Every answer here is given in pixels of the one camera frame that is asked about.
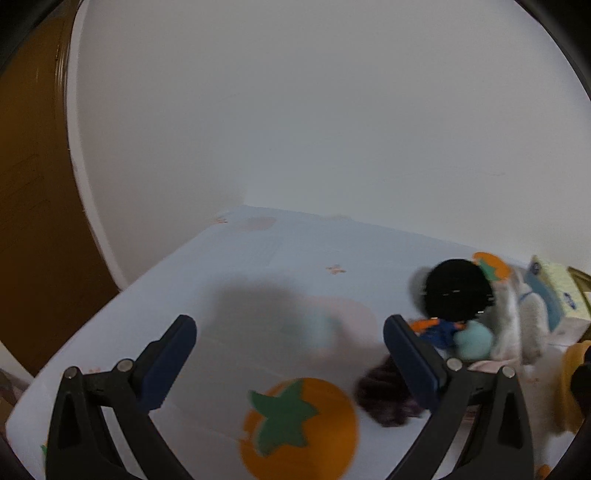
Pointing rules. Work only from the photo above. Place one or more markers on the white grey plush toy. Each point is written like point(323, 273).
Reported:
point(517, 318)

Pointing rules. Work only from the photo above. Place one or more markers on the yellow soft item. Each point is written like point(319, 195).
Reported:
point(565, 392)

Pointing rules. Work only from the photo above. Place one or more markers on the persimmon print bedsheet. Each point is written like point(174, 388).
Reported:
point(184, 286)

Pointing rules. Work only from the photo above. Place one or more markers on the black round knit cloth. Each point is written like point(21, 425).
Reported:
point(457, 288)

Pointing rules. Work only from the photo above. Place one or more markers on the gold tin box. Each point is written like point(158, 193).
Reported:
point(579, 279)

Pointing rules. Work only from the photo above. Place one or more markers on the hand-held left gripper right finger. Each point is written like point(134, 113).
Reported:
point(406, 355)

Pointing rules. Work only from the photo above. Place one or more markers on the dark purple plush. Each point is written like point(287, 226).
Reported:
point(383, 401)

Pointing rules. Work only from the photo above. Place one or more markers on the blue and orange toy figure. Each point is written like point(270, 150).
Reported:
point(438, 332)

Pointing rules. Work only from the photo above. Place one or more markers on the yellow green tissue pack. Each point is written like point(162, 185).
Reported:
point(554, 286)

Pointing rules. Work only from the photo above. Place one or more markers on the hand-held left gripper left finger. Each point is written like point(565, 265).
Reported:
point(173, 355)

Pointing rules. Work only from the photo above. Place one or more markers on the orange persimmon plush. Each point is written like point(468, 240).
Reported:
point(491, 266)

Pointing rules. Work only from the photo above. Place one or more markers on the teal plush toy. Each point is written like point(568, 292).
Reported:
point(473, 341)

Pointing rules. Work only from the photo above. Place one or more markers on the brown wooden door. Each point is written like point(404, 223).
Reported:
point(37, 207)

